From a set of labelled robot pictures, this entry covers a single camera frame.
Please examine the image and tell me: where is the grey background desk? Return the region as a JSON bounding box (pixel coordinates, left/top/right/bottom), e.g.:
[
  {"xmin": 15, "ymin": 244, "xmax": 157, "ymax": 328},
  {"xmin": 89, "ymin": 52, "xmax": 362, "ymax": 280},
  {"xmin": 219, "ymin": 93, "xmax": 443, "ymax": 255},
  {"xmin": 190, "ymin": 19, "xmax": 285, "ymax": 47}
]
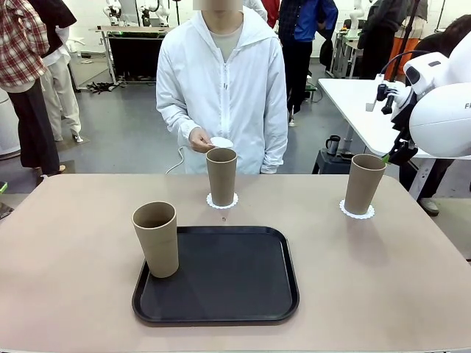
[{"xmin": 332, "ymin": 29, "xmax": 364, "ymax": 79}]

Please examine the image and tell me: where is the person's right hand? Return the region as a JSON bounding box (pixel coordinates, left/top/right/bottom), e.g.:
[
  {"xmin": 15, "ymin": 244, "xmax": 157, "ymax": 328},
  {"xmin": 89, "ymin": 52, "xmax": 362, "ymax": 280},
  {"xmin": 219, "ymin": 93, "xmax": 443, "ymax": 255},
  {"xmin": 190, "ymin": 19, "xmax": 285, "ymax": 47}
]
[{"xmin": 188, "ymin": 126, "xmax": 215, "ymax": 152}]

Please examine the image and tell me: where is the person in blue jacket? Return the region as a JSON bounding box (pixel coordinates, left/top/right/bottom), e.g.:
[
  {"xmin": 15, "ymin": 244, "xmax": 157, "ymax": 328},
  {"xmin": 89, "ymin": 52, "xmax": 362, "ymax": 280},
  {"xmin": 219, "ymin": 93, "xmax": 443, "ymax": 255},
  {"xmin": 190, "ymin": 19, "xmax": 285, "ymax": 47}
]
[{"xmin": 278, "ymin": 0, "xmax": 339, "ymax": 128}]

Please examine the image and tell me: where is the black cable pile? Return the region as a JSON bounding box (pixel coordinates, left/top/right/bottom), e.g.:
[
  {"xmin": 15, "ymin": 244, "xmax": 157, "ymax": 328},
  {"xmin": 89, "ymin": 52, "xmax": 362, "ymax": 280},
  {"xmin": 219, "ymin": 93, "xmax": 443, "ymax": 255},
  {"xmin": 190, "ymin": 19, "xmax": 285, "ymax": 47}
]
[{"xmin": 85, "ymin": 79, "xmax": 123, "ymax": 96}]

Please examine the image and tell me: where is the black tripod pole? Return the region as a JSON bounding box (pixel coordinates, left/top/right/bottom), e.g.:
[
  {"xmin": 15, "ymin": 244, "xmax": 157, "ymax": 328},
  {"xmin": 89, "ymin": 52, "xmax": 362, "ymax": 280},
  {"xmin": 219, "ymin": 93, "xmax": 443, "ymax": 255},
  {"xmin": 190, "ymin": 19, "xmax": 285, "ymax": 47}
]
[{"xmin": 389, "ymin": 0, "xmax": 420, "ymax": 84}]

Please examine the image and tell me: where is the person in orange trousers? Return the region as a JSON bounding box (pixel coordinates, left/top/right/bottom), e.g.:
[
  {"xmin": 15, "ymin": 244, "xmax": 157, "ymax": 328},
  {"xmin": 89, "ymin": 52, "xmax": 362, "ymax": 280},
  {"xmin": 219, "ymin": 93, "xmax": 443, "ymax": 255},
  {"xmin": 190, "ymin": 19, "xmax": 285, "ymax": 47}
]
[{"xmin": 384, "ymin": 0, "xmax": 430, "ymax": 80}]

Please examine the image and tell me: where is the person in plaid shirt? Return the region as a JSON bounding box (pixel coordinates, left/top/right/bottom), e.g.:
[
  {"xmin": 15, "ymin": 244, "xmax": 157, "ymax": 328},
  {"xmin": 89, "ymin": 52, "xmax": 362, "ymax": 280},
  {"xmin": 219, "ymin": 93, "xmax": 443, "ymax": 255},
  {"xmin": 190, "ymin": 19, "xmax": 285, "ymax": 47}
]
[{"xmin": 0, "ymin": 0, "xmax": 62, "ymax": 178}]

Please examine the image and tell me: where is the white floor cable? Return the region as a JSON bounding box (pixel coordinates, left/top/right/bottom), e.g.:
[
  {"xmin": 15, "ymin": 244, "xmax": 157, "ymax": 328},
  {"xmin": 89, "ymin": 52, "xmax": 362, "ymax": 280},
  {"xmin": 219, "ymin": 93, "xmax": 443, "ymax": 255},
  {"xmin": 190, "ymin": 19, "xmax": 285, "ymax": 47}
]
[{"xmin": 164, "ymin": 145, "xmax": 185, "ymax": 175}]

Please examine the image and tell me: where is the person's left forearm white sleeve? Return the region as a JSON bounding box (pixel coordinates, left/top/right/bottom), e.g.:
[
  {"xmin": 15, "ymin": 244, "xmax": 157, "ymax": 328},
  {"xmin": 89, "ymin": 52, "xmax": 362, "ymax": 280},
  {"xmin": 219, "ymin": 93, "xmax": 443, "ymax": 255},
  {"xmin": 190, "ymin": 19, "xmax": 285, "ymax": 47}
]
[{"xmin": 259, "ymin": 117, "xmax": 289, "ymax": 174}]

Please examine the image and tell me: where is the black step stool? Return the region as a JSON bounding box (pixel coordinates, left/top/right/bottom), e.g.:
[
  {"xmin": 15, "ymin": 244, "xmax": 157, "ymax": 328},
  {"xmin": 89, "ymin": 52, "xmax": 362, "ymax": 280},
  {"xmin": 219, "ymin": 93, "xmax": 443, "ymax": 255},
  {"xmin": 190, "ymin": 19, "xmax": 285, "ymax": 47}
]
[{"xmin": 311, "ymin": 148, "xmax": 366, "ymax": 175}]

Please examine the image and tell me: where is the person in white jacket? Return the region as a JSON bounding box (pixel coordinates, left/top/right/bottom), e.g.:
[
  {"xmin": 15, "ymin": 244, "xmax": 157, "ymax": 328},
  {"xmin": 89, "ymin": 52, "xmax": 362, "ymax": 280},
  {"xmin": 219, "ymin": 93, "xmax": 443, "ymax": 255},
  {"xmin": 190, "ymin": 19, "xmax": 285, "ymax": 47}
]
[{"xmin": 155, "ymin": 0, "xmax": 289, "ymax": 175}]

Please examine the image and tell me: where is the white round pedestal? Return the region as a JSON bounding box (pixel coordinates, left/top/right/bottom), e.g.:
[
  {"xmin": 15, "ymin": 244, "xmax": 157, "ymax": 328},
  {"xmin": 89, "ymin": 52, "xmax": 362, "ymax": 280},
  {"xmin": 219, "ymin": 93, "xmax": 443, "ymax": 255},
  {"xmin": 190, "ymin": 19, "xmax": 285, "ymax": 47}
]
[{"xmin": 0, "ymin": 88, "xmax": 22, "ymax": 160}]

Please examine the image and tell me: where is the workbench with black panel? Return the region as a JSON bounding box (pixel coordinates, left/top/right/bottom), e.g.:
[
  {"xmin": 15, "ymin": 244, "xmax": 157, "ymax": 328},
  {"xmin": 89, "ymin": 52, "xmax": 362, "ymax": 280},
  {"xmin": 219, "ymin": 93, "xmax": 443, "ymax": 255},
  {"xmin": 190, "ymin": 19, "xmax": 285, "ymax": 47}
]
[{"xmin": 98, "ymin": 24, "xmax": 171, "ymax": 86}]

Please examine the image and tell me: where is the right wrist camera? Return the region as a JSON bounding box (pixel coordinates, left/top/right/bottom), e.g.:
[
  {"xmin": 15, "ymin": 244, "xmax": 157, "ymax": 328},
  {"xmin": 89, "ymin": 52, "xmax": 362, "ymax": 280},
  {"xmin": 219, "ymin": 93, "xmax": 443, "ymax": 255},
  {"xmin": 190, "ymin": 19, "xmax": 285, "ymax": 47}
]
[{"xmin": 365, "ymin": 73, "xmax": 400, "ymax": 115}]

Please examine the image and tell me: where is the black plastic serving tray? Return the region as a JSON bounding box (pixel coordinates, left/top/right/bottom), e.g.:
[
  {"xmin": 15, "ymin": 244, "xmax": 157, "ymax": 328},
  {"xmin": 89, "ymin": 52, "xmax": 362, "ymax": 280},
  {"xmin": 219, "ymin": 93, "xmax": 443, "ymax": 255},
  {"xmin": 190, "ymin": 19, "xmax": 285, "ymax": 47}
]
[{"xmin": 131, "ymin": 225, "xmax": 301, "ymax": 327}]

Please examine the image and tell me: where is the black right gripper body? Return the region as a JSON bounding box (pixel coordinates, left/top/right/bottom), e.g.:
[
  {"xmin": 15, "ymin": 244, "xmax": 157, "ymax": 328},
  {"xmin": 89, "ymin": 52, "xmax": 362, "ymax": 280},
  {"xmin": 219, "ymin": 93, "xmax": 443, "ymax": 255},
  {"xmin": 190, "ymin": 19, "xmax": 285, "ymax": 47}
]
[{"xmin": 392, "ymin": 116, "xmax": 419, "ymax": 154}]

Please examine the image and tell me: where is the black backpack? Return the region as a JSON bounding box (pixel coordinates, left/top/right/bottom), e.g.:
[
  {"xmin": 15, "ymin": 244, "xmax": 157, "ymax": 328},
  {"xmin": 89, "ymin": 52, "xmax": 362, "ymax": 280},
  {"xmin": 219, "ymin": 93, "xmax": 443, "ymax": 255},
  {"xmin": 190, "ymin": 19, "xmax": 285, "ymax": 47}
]
[{"xmin": 319, "ymin": 38, "xmax": 336, "ymax": 71}]

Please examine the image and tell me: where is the person in dark coat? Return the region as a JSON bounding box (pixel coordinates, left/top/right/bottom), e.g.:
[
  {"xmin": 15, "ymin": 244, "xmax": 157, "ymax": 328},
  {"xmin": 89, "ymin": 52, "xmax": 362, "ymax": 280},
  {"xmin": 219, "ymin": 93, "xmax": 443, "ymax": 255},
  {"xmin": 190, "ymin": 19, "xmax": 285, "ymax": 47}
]
[{"xmin": 357, "ymin": 0, "xmax": 406, "ymax": 80}]

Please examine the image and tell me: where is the person's right forearm white sleeve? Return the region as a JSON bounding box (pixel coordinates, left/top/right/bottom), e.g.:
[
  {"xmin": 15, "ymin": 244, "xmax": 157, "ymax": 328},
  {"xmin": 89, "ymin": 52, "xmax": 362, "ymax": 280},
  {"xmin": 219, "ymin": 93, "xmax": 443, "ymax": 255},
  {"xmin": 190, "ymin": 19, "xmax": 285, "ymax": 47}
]
[{"xmin": 158, "ymin": 98, "xmax": 202, "ymax": 143}]

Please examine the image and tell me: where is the black travel mug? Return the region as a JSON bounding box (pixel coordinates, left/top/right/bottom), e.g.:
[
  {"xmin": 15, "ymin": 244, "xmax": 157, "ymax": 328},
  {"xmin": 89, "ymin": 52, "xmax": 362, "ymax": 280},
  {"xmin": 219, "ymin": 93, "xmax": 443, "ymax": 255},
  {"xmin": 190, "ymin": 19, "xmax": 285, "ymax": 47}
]
[{"xmin": 325, "ymin": 135, "xmax": 342, "ymax": 157}]

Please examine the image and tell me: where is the tall brown paper cup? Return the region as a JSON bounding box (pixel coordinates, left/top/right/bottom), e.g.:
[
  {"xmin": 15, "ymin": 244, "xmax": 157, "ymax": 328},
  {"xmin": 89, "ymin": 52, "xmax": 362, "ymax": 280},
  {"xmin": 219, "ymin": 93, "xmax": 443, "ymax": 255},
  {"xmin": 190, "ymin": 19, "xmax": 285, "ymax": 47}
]
[
  {"xmin": 344, "ymin": 154, "xmax": 386, "ymax": 215},
  {"xmin": 132, "ymin": 200, "xmax": 180, "ymax": 279},
  {"xmin": 205, "ymin": 148, "xmax": 238, "ymax": 207}
]

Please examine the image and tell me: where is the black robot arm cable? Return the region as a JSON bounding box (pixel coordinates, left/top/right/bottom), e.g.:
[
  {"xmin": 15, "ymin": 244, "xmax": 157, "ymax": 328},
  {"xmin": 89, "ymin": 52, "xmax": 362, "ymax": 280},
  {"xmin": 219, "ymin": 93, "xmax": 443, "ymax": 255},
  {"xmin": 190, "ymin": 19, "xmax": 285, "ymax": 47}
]
[{"xmin": 380, "ymin": 50, "xmax": 452, "ymax": 88}]

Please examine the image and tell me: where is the white chair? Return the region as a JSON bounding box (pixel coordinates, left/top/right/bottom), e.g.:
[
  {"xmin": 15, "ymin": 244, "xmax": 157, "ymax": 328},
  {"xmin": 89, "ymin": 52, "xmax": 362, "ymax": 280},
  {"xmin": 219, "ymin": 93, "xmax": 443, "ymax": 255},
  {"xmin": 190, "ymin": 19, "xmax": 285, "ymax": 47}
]
[{"xmin": 67, "ymin": 35, "xmax": 88, "ymax": 57}]

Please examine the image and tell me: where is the white rounded table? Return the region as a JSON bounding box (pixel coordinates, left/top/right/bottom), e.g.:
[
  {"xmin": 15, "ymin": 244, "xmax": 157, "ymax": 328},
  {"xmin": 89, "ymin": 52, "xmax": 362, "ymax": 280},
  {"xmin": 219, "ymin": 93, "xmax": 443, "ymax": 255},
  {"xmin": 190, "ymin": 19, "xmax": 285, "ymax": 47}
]
[{"xmin": 316, "ymin": 77, "xmax": 471, "ymax": 202}]

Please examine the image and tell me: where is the person in white trousers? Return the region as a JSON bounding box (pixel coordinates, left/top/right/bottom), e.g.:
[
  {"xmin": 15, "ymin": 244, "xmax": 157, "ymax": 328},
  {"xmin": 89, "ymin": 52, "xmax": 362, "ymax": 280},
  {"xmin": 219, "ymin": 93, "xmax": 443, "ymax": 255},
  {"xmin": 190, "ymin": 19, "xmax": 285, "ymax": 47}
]
[{"xmin": 29, "ymin": 0, "xmax": 84, "ymax": 143}]

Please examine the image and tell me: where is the person in red top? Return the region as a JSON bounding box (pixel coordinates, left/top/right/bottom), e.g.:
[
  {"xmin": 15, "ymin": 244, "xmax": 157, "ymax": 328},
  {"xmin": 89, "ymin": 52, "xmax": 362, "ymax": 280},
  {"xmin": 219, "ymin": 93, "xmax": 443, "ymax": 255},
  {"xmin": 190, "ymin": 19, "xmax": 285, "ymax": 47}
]
[{"xmin": 261, "ymin": 0, "xmax": 283, "ymax": 30}]

